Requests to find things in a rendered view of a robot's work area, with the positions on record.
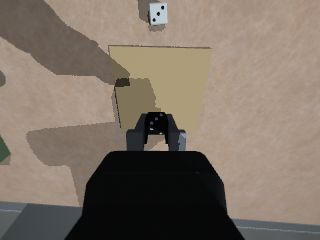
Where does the white die with black pips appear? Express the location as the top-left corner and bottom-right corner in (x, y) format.
(149, 2), (167, 25)

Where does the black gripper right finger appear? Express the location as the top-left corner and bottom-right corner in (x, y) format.
(164, 114), (186, 151)

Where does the tan flat mat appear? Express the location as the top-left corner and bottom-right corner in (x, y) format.
(109, 46), (212, 132)

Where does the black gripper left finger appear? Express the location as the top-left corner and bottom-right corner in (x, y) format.
(126, 114), (148, 151)

